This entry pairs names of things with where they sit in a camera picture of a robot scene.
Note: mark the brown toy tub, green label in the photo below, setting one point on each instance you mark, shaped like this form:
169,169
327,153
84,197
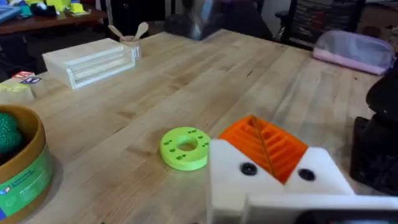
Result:
25,174

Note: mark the wooden spoon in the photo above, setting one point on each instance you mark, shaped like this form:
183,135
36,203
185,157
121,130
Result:
116,31
141,29

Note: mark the left gripper white and orange left finger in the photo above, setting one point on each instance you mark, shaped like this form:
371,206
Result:
228,174

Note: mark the green disc with holes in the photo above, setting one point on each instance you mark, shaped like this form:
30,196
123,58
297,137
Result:
174,155

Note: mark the toy blocks on boards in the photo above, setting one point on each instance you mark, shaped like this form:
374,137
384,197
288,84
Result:
53,7

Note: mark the wooden blocks with coloured labels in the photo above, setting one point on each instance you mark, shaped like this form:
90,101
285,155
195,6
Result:
17,90

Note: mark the dark brown side table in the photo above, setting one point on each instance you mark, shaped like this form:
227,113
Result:
46,22

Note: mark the small cup for wooden spoons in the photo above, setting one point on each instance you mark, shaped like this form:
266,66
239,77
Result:
132,46

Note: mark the left gripper white and orange right finger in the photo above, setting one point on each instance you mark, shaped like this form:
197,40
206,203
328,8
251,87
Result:
320,174

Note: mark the pink and lilac zip bag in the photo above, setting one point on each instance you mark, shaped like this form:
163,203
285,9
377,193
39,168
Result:
354,51

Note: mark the black shelf rack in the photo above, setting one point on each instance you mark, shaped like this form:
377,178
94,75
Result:
323,21

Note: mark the pale wooden slotted box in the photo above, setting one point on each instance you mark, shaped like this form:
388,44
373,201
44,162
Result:
87,60

